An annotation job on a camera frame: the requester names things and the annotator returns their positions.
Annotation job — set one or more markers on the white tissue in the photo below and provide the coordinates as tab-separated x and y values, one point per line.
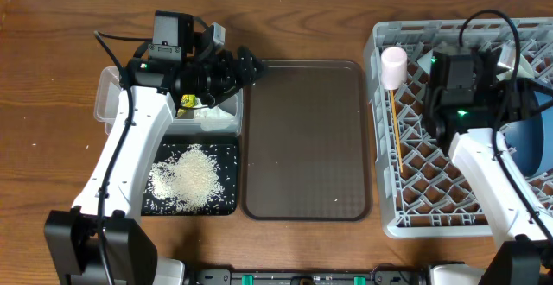
204	114

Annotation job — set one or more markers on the green snack wrapper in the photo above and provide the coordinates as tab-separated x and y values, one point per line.
187	104

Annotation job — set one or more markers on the pink plastic cup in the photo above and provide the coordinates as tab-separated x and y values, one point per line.
393	68

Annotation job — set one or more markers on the light blue small bowl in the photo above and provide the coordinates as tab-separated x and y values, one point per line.
425	61

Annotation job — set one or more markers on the mint green bowl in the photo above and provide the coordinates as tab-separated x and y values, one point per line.
506	64

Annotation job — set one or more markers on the dark blue plate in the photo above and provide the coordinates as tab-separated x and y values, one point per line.
532	143

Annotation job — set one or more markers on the white cooked rice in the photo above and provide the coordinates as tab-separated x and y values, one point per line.
186	179

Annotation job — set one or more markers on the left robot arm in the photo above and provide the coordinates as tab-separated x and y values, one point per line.
99	240

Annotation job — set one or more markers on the grey dishwasher rack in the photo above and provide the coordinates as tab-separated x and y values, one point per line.
431	198

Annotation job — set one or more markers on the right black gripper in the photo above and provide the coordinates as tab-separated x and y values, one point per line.
522	108

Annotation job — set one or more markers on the wooden chopstick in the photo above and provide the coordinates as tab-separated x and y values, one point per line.
396	131

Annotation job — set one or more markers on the black plastic tray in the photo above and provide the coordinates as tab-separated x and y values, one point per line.
229	181

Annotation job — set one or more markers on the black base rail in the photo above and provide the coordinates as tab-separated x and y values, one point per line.
378	276

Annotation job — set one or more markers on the clear plastic bin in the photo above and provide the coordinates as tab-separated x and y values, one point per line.
106	107

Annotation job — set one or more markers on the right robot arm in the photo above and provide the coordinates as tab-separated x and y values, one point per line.
464	107

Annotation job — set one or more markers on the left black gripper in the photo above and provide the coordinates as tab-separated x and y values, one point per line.
225	83

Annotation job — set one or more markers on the brown serving tray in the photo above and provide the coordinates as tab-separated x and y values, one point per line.
306	143

